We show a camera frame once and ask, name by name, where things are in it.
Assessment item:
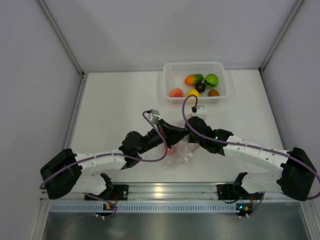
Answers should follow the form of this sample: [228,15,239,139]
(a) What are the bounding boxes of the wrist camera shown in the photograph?
[147,109,161,125]
[191,105,208,121]

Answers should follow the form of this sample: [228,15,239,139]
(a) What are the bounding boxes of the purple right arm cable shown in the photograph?
[181,96,320,200]

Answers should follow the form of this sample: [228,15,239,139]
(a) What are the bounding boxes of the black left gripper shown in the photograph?
[137,119,191,155]

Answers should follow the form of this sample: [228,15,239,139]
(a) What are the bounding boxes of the green fake apple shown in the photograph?
[204,74,219,89]

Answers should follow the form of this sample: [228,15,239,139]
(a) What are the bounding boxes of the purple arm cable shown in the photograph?
[39,109,169,191]
[181,96,320,200]

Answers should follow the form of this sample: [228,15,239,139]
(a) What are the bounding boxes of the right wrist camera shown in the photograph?
[191,105,208,121]

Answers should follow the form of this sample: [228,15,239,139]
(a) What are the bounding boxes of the white slotted cable duct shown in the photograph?
[49,202,251,213]

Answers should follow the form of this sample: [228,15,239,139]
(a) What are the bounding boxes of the aluminium frame rail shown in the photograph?
[37,0,87,81]

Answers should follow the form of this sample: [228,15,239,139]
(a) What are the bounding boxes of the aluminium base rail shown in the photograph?
[53,182,299,203]

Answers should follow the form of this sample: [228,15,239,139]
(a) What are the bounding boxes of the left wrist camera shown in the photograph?
[147,109,161,125]

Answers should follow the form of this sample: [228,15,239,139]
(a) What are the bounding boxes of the clear zip top bag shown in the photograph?
[164,135,200,168]

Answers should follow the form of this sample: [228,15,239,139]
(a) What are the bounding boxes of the dark purple fake plum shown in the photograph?
[194,82,206,94]

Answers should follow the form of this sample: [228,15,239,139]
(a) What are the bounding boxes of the orange peach fake fruit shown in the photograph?
[169,88,184,98]

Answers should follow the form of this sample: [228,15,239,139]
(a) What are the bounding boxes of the brown fake kiwi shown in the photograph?
[208,89,220,97]

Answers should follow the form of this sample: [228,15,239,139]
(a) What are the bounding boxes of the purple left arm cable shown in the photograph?
[39,109,169,191]

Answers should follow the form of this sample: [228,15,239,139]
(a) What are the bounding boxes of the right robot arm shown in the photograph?
[185,116,319,201]

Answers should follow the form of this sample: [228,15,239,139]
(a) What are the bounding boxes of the orange green fake mango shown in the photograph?
[184,74,204,86]

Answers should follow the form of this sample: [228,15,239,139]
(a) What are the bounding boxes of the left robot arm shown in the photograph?
[39,119,189,201]

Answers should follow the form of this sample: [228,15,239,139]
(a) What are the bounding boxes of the white plastic basket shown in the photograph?
[163,61,230,104]

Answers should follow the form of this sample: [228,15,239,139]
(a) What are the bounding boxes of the yellow fake pepper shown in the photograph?
[186,89,201,98]

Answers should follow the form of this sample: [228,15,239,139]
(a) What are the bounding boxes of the red fake strawberry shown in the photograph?
[163,146,177,157]

